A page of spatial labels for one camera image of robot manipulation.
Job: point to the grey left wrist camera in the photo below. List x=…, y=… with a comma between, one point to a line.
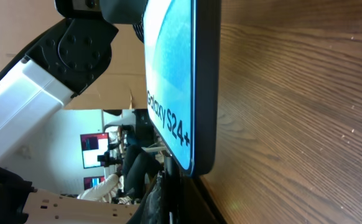
x=85, y=9

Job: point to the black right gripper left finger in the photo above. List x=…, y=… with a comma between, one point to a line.
x=151, y=210

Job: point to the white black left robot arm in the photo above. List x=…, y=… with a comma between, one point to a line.
x=58, y=65

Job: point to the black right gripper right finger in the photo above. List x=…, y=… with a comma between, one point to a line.
x=196, y=206

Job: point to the blue Galaxy smartphone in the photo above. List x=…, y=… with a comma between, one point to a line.
x=182, y=55

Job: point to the person in white sleeve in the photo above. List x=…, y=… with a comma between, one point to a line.
x=110, y=188

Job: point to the red white computer monitor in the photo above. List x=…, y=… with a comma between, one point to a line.
x=92, y=146

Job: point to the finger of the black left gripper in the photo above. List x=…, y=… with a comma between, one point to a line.
x=123, y=11

